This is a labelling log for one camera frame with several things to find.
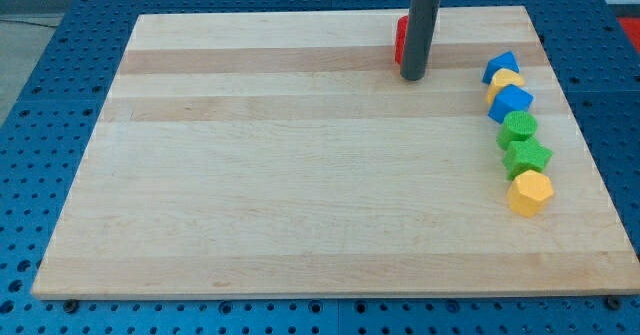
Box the wooden board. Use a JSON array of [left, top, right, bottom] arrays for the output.
[[32, 6, 639, 300]]

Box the yellow heart block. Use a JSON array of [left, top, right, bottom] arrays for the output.
[[486, 68, 526, 105]]

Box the red block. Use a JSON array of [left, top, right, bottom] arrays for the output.
[[394, 15, 408, 65]]

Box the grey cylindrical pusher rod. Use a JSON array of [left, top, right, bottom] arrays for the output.
[[400, 0, 440, 81]]

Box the blue cube block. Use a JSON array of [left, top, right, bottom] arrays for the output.
[[488, 85, 534, 123]]

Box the green cylinder block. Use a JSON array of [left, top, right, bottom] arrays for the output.
[[496, 110, 538, 150]]

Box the green star block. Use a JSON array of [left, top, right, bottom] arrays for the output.
[[502, 137, 553, 180]]

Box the blue triangular block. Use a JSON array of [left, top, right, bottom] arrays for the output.
[[482, 51, 520, 84]]

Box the yellow hexagon block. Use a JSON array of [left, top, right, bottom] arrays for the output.
[[507, 170, 554, 217]]

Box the red object at right edge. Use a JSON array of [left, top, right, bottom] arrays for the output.
[[617, 17, 640, 52]]

